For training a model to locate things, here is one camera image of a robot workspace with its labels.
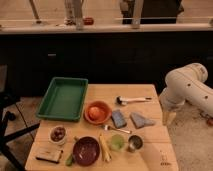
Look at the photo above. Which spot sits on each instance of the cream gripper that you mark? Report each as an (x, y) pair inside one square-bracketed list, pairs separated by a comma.
[(168, 117)]

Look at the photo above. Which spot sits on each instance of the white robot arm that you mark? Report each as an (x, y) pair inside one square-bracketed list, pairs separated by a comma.
[(186, 84)]

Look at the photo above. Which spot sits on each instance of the green plastic tray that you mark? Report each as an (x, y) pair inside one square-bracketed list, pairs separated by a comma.
[(63, 99)]

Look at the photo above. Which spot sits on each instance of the grey folded cloth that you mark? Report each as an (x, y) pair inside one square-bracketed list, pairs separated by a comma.
[(140, 121)]

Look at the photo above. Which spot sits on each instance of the metal cup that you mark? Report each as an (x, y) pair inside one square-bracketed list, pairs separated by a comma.
[(135, 142)]

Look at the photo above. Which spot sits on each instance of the blue sponge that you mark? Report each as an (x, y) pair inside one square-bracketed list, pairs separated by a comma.
[(118, 119)]

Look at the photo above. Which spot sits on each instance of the green plastic cup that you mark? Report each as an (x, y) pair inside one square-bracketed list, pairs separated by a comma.
[(116, 142)]

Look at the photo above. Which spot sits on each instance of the orange bowl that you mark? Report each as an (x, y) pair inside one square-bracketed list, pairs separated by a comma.
[(106, 112)]

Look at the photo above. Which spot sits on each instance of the yellow corn cob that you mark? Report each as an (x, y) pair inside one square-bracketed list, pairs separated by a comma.
[(105, 150)]

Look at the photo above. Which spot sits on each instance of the orange fruit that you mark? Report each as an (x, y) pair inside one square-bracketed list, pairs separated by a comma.
[(94, 113)]

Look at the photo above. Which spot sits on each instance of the dark red bowl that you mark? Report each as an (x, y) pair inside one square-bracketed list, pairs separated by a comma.
[(86, 151)]

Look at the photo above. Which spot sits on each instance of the green pepper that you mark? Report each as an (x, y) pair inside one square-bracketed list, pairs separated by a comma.
[(70, 160)]

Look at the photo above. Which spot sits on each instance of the white bowl with grapes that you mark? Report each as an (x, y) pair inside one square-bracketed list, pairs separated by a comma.
[(57, 135)]

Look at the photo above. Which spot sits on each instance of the wooden block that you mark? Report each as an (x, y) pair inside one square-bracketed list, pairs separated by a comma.
[(50, 155)]

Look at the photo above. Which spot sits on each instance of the red can on counter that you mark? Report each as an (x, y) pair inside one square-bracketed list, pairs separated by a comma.
[(88, 21)]

